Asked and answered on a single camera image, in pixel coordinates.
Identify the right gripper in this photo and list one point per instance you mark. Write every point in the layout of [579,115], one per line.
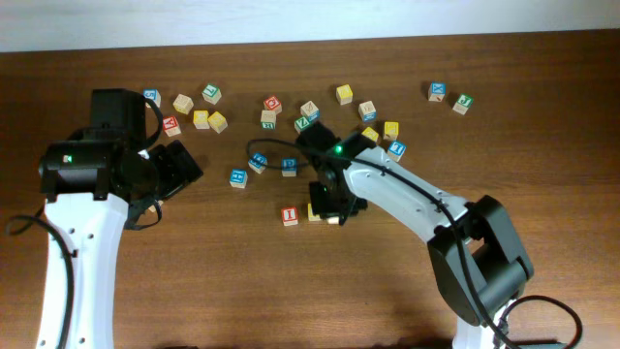
[323,206]

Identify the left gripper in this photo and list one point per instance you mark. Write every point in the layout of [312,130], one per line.
[181,168]

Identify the yellow C block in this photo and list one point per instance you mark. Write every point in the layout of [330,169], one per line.
[312,216]

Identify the red I block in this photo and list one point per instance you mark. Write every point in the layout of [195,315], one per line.
[289,216]

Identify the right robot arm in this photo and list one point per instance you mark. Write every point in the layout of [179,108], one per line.
[480,264]

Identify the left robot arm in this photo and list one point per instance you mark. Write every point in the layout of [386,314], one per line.
[97,184]

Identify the red Y block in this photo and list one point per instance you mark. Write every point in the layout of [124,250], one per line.
[171,126]

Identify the blue P block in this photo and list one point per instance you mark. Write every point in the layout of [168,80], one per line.
[289,167]

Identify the yellow block left pair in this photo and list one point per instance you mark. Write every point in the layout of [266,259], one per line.
[200,119]

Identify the yellow block pair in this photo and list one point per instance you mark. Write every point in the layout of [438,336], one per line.
[200,119]
[217,122]

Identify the yellow block right pair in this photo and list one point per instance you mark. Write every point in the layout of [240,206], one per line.
[217,122]

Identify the blue H block lower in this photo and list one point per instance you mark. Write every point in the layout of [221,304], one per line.
[238,178]

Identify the blue h block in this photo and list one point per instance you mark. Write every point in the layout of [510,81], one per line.
[238,178]
[257,162]

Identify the plain wooden block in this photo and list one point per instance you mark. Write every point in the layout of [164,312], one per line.
[183,104]

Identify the blue S block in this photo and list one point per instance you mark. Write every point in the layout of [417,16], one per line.
[153,95]

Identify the yellow block diamond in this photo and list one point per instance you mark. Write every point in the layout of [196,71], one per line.
[370,134]

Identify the blue H block upper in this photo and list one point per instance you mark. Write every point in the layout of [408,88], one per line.
[257,162]

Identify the green Z block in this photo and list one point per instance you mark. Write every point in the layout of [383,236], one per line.
[302,124]

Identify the green L block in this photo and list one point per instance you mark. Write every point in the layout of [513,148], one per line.
[211,93]

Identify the blue T block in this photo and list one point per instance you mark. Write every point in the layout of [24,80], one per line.
[396,150]

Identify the plain blue-sided block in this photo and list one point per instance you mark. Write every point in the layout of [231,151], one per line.
[367,111]
[310,111]

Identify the yellow block right upper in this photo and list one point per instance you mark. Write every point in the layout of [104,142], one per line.
[391,130]

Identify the plain blue-sided block right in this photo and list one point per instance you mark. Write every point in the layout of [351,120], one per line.
[367,111]

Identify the green-sided B block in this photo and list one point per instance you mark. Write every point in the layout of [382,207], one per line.
[268,120]

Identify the yellow block top centre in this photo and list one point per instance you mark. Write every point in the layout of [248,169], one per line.
[344,94]

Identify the red Q block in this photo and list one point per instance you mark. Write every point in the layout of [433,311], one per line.
[272,103]

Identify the blue X block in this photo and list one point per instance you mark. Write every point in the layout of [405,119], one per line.
[437,91]

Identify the green J block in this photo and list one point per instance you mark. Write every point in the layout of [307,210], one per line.
[463,103]

